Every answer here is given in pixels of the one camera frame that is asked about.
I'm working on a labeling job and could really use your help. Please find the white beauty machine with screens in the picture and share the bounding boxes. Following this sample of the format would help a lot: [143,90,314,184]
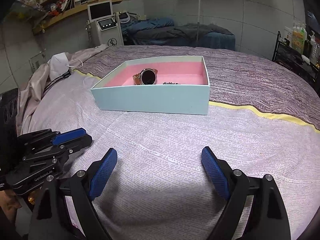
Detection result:
[86,1,124,47]

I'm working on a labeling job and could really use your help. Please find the mint box pink lining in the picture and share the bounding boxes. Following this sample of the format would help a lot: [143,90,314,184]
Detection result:
[91,56,210,115]

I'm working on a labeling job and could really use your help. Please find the brown strap wrist watch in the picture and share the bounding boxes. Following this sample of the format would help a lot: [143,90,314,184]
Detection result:
[133,68,158,85]

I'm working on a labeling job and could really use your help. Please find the white dotted towel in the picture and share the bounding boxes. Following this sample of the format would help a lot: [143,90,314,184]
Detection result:
[23,72,319,239]

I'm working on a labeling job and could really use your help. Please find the beige pink blanket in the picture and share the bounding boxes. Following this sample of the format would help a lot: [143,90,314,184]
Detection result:
[16,44,107,135]

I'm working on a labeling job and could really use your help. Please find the white face mask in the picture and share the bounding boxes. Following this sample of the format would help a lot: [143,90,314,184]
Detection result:
[48,53,83,81]

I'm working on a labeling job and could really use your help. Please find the purple woven bedspread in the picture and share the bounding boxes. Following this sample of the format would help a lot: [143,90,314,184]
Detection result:
[80,46,319,129]

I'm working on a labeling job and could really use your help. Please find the black trolley rack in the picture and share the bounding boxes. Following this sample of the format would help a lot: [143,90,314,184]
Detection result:
[272,31,319,90]

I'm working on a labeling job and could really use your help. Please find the person's left hand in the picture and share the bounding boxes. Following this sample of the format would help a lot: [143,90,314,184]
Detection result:
[0,190,22,223]

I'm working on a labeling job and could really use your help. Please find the green lotion bottle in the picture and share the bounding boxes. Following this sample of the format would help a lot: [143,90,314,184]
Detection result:
[292,23,307,54]

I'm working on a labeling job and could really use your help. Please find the blue massage bed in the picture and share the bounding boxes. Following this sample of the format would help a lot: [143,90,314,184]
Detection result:
[121,17,235,50]

